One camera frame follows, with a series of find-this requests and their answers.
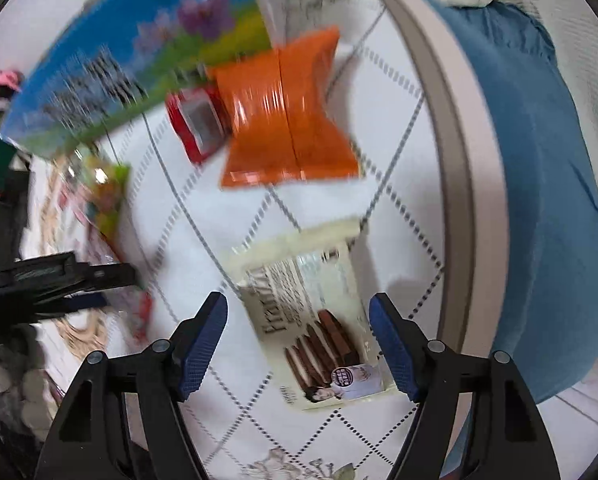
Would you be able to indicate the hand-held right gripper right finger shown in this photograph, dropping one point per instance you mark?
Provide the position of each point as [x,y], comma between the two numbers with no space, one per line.
[394,350]

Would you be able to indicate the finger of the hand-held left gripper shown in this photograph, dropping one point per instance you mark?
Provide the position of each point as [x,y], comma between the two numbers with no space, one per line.
[81,304]
[99,276]

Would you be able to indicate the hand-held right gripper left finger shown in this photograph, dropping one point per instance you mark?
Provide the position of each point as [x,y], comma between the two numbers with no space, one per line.
[201,350]

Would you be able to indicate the white red label packet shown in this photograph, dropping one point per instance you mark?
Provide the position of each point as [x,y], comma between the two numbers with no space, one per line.
[141,310]

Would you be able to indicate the white chocolate wafer packet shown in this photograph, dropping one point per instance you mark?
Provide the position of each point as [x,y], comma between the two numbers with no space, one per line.
[319,310]

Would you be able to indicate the cardboard milk box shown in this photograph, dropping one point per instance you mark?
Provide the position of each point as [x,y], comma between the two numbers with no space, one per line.
[129,50]

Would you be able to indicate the colourful candy ball packet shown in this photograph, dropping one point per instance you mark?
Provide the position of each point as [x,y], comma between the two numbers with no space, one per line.
[106,195]

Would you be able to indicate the white quilted mattress pad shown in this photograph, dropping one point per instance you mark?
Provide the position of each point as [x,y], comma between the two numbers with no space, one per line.
[229,220]

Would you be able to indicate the pink plush toy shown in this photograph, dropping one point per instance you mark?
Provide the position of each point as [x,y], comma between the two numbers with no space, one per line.
[6,80]

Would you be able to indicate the small red snack packet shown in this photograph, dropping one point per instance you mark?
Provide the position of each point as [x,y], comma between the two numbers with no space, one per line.
[199,122]

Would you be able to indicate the blue bed sheet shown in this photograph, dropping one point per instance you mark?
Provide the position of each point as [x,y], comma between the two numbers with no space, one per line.
[544,185]

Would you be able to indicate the orange snack packet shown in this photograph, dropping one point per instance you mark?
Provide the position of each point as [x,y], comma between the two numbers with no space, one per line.
[284,115]

